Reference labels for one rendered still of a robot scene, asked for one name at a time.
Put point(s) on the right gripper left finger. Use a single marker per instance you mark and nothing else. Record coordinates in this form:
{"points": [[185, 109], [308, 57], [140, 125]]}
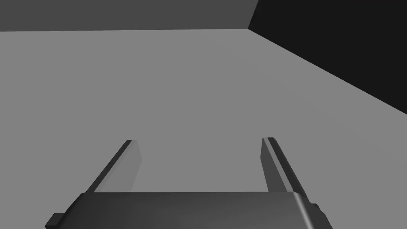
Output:
{"points": [[122, 170]]}

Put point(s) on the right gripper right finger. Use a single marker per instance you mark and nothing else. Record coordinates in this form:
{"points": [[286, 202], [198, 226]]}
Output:
{"points": [[277, 171]]}

